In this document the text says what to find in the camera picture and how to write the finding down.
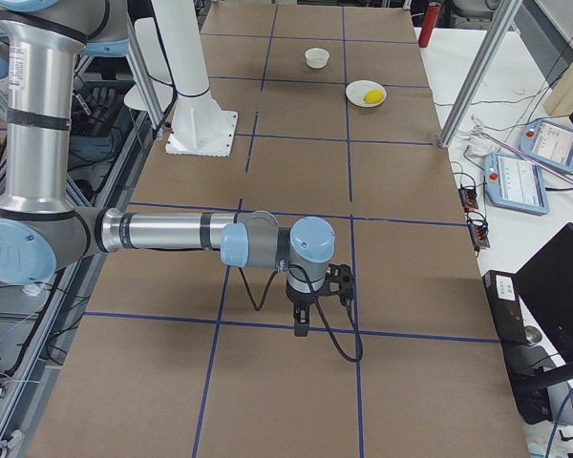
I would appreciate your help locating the aluminium frame post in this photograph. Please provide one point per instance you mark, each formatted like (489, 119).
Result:
(490, 44)

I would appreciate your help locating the near teach pendant tablet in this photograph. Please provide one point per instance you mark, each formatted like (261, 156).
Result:
(516, 184)

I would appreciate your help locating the orange circuit board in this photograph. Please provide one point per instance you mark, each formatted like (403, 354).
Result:
(478, 230)
(469, 198)

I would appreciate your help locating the teach pendant tablet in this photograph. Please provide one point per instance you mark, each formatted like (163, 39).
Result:
(516, 184)
(549, 143)

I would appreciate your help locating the white bowl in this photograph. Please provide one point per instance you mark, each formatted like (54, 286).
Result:
(317, 58)

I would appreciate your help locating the upper orange circuit board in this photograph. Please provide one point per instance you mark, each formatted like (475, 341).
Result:
(469, 198)

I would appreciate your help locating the white plate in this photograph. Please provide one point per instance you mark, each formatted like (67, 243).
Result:
(356, 90)

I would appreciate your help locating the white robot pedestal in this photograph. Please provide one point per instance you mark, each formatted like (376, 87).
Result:
(171, 48)

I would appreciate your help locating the yellow lemon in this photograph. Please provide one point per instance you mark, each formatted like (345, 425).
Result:
(373, 97)

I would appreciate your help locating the black laptop computer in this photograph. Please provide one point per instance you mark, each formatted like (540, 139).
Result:
(545, 284)

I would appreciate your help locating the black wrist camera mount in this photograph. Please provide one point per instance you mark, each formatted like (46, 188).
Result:
(339, 281)

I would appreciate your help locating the black box device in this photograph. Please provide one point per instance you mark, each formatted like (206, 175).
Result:
(504, 302)

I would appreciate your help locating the lower orange circuit board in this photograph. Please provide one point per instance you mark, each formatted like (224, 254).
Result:
(478, 230)

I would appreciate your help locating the red cylinder bottle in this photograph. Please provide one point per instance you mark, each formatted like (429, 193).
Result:
(429, 21)

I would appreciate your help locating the far teach pendant tablet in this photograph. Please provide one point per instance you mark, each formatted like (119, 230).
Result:
(549, 143)

